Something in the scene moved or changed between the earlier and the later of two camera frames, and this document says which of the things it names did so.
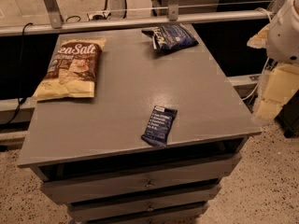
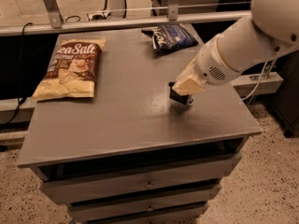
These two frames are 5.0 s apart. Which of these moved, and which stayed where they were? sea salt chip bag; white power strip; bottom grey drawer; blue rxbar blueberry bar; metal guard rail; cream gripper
Moved: cream gripper; blue rxbar blueberry bar
Stayed: white power strip; sea salt chip bag; metal guard rail; bottom grey drawer
